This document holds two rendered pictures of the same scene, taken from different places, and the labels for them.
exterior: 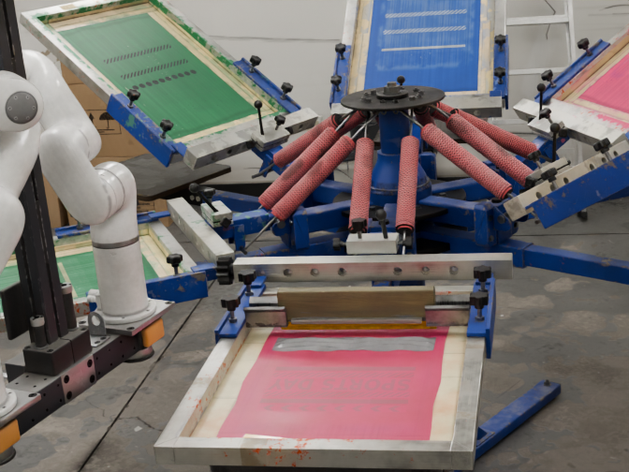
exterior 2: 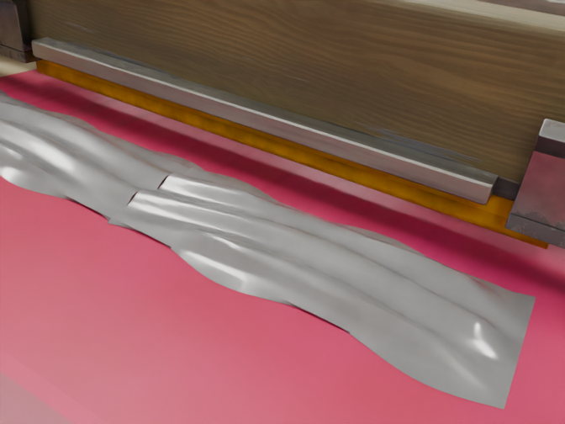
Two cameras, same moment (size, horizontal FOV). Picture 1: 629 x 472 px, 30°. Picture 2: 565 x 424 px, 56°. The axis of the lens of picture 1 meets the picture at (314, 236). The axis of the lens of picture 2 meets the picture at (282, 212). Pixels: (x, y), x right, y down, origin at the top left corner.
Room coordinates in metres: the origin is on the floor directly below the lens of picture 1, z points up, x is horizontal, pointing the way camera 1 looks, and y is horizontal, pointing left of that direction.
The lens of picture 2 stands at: (2.18, -0.19, 1.10)
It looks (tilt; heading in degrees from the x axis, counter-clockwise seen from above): 32 degrees down; 16
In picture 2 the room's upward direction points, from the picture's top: 6 degrees clockwise
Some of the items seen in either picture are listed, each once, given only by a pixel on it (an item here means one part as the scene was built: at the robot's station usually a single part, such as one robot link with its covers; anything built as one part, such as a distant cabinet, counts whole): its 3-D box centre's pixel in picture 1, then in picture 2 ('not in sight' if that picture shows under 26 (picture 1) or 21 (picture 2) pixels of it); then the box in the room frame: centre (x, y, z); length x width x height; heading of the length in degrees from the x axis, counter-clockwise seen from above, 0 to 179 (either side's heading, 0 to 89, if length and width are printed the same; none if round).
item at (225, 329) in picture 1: (242, 317); not in sight; (2.55, 0.18, 0.98); 0.30 x 0.05 x 0.07; 168
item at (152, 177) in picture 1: (238, 199); not in sight; (3.74, 0.24, 0.91); 1.34 x 0.40 x 0.08; 48
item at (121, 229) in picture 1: (108, 204); not in sight; (2.23, 0.40, 1.37); 0.13 x 0.10 x 0.16; 166
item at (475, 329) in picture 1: (482, 316); not in sight; (2.43, -0.36, 0.98); 0.30 x 0.05 x 0.07; 168
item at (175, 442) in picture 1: (343, 363); not in sight; (2.26, -0.04, 0.97); 0.79 x 0.58 x 0.04; 168
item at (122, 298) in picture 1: (114, 276); not in sight; (2.25, 0.41, 1.21); 0.16 x 0.13 x 0.15; 62
